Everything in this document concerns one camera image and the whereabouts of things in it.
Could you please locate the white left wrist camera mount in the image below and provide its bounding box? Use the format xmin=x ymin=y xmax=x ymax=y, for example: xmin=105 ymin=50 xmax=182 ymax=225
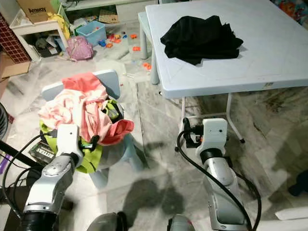
xmin=56 ymin=124 xmax=83 ymax=155

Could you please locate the grey robot right leg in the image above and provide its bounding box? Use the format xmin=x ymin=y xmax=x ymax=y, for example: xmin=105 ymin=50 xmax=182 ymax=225
xmin=166 ymin=214 xmax=196 ymax=231

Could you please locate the black electric fan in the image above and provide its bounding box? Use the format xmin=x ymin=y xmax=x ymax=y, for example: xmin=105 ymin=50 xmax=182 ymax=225
xmin=0 ymin=103 xmax=10 ymax=140

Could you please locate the small light blue chair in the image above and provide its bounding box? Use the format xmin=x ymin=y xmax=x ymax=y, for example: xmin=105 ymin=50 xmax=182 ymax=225
xmin=41 ymin=70 xmax=145 ymax=189

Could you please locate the flat cardboard sheet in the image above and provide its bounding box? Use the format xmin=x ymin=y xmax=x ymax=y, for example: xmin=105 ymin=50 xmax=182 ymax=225
xmin=0 ymin=58 xmax=25 ymax=80

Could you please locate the dark brown furniture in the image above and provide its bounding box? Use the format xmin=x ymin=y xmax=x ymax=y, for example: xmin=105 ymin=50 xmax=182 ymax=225
xmin=0 ymin=185 xmax=29 ymax=231

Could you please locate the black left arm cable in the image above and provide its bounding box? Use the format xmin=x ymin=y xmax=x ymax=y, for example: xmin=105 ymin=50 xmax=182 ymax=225
xmin=2 ymin=132 xmax=61 ymax=227

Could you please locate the grey robot leg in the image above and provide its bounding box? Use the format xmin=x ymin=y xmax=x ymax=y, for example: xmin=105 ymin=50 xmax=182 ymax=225
xmin=166 ymin=214 xmax=196 ymax=231
xmin=87 ymin=212 xmax=127 ymax=231

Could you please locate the blue plastic bin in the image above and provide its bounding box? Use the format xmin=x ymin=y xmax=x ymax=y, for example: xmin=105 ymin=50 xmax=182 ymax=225
xmin=76 ymin=20 xmax=107 ymax=46

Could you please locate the lime green garment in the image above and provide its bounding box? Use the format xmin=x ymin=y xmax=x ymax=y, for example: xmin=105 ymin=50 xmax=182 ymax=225
xmin=39 ymin=100 xmax=123 ymax=174

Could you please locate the yellow cloth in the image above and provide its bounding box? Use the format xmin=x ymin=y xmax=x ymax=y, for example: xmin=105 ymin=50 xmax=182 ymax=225
xmin=49 ymin=13 xmax=71 ymax=41

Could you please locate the printed cardboard box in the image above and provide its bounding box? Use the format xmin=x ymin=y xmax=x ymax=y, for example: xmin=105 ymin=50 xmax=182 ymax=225
xmin=17 ymin=0 xmax=58 ymax=24

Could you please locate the grey robot left leg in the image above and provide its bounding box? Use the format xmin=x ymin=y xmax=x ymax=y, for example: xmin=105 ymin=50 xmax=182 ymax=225
xmin=87 ymin=212 xmax=127 ymax=231

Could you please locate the red grid panel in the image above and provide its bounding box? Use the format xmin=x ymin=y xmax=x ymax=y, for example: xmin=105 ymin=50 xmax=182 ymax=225
xmin=0 ymin=17 xmax=32 ymax=64

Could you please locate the light blue folding table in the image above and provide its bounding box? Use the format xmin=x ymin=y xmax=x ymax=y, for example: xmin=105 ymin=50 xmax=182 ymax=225
xmin=144 ymin=0 xmax=308 ymax=152

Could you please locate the coral red garment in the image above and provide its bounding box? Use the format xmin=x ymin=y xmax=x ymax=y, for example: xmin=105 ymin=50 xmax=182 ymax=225
xmin=60 ymin=72 xmax=134 ymax=146

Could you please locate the green black snack box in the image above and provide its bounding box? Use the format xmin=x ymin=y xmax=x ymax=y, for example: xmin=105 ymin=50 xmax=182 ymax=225
xmin=29 ymin=142 xmax=63 ymax=167

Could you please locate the wooden puzzle board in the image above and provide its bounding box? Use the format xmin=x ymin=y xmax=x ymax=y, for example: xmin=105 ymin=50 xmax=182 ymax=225
xmin=99 ymin=10 xmax=120 ymax=24

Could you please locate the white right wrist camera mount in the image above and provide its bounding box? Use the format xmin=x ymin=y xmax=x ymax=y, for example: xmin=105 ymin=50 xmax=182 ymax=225
xmin=195 ymin=118 xmax=228 ymax=154

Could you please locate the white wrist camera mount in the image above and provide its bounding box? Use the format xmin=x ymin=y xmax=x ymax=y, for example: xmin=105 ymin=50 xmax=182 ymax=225
xmin=195 ymin=118 xmax=228 ymax=154
xmin=56 ymin=124 xmax=83 ymax=155

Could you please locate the black garment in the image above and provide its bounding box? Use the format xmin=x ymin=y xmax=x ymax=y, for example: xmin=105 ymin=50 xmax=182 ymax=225
xmin=160 ymin=15 xmax=244 ymax=65

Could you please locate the colourful play mat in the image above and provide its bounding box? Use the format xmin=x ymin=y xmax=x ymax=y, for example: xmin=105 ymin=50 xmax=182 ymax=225
xmin=274 ymin=0 xmax=308 ymax=22

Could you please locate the white low shelf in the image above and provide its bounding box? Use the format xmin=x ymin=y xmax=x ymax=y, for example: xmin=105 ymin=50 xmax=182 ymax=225
xmin=10 ymin=9 xmax=70 ymax=62

